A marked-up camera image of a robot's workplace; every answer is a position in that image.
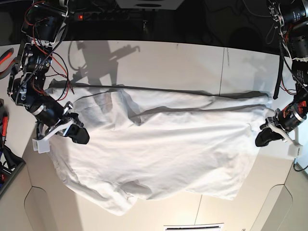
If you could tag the white t-shirt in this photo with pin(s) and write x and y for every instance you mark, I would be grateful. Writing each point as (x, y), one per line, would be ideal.
(150, 145)

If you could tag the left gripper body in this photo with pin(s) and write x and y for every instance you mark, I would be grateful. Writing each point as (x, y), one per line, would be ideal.
(288, 119)

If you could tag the orange handled pliers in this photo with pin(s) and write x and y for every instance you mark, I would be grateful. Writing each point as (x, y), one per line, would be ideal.
(5, 120)

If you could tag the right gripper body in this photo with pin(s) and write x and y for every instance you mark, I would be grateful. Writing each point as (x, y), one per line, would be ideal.
(51, 116)

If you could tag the orange grey cutters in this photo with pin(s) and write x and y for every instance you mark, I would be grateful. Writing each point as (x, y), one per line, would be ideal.
(4, 57)

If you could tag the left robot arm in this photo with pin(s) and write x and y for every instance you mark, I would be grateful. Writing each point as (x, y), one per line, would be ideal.
(292, 22)

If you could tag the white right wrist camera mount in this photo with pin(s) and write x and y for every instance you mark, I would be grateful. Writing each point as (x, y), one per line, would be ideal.
(41, 146)

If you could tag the black power strip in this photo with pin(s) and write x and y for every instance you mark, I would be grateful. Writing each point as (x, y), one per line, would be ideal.
(100, 16)

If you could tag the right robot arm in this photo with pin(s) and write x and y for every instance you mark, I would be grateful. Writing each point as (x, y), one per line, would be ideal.
(44, 29)

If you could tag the white device behind table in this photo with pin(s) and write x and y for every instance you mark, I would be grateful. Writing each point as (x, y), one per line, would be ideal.
(150, 4)

